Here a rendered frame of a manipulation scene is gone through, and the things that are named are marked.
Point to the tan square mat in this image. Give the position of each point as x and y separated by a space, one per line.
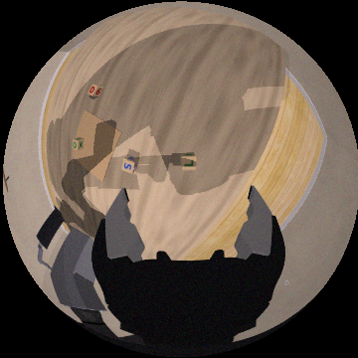
100 140

